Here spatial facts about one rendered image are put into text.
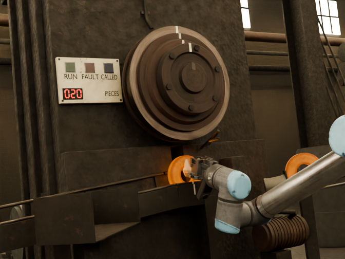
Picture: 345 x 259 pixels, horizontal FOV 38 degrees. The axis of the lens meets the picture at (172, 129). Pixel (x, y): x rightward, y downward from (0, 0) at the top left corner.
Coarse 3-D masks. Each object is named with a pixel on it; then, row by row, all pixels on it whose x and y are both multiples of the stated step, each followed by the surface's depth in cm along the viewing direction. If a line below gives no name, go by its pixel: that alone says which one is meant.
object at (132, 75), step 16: (160, 32) 202; (192, 32) 210; (144, 48) 198; (128, 64) 199; (128, 80) 196; (128, 96) 197; (144, 112) 194; (224, 112) 213; (160, 128) 196; (208, 128) 208
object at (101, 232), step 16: (96, 192) 169; (112, 192) 166; (128, 192) 163; (48, 208) 145; (64, 208) 142; (80, 208) 140; (96, 208) 168; (112, 208) 166; (128, 208) 163; (48, 224) 144; (64, 224) 142; (80, 224) 140; (96, 224) 168; (112, 224) 164; (128, 224) 159; (48, 240) 144; (64, 240) 142; (80, 240) 140; (96, 240) 139; (96, 256) 152
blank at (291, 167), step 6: (294, 156) 212; (300, 156) 211; (306, 156) 211; (312, 156) 211; (288, 162) 212; (294, 162) 211; (300, 162) 211; (306, 162) 211; (312, 162) 211; (288, 168) 211; (294, 168) 211; (288, 174) 211; (294, 174) 211
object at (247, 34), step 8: (0, 16) 708; (0, 24) 711; (8, 24) 717; (248, 32) 933; (256, 32) 943; (264, 32) 956; (0, 40) 729; (8, 40) 735; (248, 40) 938; (256, 40) 945; (264, 40) 954; (272, 40) 962; (280, 40) 972; (328, 40) 1035; (336, 40) 1047; (344, 40) 1059; (328, 56) 1065; (336, 56) 1077; (0, 64) 745; (8, 64) 751; (336, 72) 1104
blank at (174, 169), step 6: (180, 156) 204; (186, 156) 204; (192, 156) 205; (174, 162) 201; (180, 162) 202; (168, 168) 202; (174, 168) 200; (180, 168) 202; (168, 174) 201; (174, 174) 200; (180, 174) 201; (168, 180) 201; (174, 180) 199; (180, 180) 201; (192, 180) 204; (198, 180) 205
